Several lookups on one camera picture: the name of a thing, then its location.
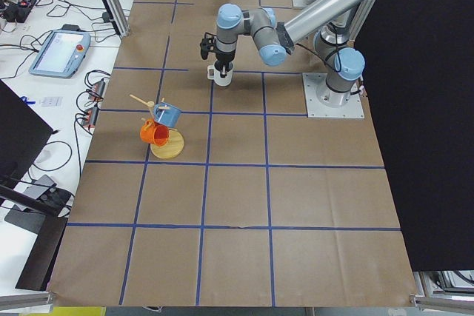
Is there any black monitor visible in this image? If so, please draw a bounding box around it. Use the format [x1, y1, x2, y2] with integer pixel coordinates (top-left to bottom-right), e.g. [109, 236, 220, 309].
[1, 83, 57, 216]

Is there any orange mug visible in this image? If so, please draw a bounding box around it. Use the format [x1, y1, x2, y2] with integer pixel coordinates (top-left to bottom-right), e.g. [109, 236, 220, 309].
[139, 119, 170, 147]

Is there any blue mug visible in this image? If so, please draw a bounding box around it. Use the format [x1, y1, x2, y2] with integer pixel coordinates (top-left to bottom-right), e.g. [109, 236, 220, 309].
[153, 101, 181, 128]

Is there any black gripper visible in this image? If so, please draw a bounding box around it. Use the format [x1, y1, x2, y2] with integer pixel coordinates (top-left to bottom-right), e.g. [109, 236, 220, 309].
[213, 47, 236, 76]

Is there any wooden mug tree stand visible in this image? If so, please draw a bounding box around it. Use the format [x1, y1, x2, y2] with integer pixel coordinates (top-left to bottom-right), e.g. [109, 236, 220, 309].
[130, 94, 184, 159]

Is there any blue teach pendant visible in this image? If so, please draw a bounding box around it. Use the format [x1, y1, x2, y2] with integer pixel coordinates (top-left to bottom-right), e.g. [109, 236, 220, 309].
[28, 29, 91, 78]

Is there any white ceramic mug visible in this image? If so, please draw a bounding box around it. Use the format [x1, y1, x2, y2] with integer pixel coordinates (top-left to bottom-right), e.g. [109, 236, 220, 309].
[207, 64, 233, 87]

